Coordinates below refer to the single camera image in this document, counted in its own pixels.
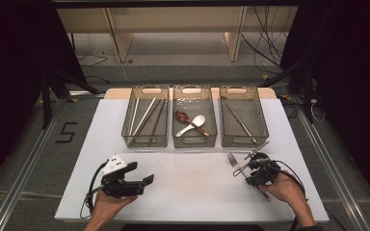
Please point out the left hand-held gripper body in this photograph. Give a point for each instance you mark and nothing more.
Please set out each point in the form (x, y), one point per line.
(122, 187)

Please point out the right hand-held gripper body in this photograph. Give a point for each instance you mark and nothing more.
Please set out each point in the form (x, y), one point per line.
(266, 170)

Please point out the metal fork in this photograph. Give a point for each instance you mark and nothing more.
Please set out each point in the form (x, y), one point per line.
(234, 160)

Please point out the smoky clear plastic bin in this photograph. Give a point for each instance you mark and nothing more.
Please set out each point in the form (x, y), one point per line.
(202, 106)
(128, 138)
(253, 112)

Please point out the white chopstick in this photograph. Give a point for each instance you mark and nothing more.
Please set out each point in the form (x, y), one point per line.
(134, 116)
(144, 116)

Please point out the metal knife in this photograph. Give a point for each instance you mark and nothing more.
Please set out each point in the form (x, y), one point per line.
(241, 123)

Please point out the brown wooden spoon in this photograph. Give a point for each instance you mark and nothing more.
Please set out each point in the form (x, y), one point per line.
(181, 116)

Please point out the white ceramic spoon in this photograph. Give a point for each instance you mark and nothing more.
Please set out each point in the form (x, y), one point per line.
(199, 120)

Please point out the person's left hand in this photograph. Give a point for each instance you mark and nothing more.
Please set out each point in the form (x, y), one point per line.
(109, 208)

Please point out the person's right hand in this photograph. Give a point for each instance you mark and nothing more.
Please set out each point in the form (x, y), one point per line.
(287, 191)

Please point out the white table sheet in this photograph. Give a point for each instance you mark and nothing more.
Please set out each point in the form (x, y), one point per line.
(189, 186)

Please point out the black metal stand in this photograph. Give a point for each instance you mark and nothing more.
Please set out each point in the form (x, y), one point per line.
(306, 89)

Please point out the black tripod stand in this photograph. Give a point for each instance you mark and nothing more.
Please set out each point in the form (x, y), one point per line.
(46, 96)

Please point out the black curtain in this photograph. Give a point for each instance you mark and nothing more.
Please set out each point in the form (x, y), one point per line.
(353, 80)
(13, 80)

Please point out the light wooden desk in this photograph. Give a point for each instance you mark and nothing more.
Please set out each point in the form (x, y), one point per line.
(173, 19)

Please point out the aluminium floor rail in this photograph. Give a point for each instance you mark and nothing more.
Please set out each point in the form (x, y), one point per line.
(22, 179)
(334, 173)

